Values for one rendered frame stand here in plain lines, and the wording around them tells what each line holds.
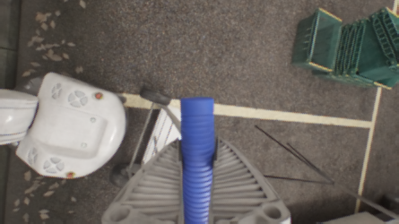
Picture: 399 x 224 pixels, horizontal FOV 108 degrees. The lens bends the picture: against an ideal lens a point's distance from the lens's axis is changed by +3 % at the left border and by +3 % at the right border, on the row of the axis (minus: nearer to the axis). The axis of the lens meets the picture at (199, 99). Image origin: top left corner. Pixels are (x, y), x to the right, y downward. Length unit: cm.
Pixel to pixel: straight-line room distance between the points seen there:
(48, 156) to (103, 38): 86
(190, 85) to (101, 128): 78
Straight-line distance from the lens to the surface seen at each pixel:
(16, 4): 163
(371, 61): 222
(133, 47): 140
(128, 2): 152
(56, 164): 119
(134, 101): 136
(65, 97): 109
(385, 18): 234
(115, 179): 133
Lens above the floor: 135
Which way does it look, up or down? 70 degrees down
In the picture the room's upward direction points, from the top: 105 degrees clockwise
